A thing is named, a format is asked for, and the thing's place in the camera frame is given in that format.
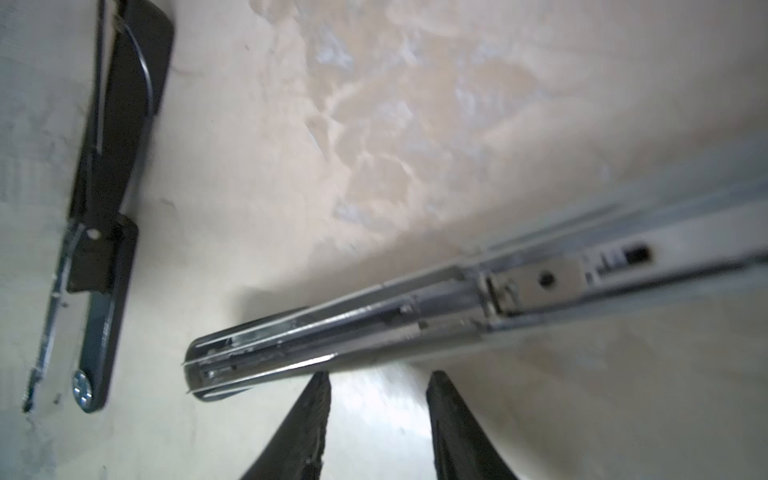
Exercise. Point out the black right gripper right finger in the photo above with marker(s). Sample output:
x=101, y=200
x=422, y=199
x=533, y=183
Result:
x=461, y=448

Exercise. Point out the black stapler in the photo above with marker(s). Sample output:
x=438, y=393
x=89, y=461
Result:
x=704, y=220

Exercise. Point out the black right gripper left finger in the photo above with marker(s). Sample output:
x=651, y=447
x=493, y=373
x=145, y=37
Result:
x=296, y=449

